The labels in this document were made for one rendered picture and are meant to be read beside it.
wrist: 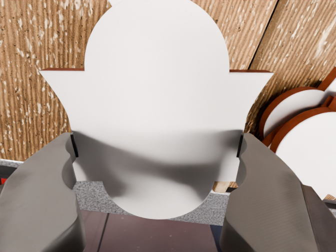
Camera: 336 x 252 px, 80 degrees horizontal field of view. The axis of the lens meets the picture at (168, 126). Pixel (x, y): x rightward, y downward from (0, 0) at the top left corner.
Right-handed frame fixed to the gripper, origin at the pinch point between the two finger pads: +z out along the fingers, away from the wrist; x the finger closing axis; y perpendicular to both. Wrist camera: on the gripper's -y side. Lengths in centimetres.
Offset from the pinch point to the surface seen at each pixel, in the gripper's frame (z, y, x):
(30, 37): 8.7, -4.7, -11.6
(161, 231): 107, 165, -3
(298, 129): 4.0, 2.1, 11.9
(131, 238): 105, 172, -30
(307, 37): 10.9, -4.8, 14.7
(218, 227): 33, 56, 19
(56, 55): 8.9, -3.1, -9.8
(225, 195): 13.3, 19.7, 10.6
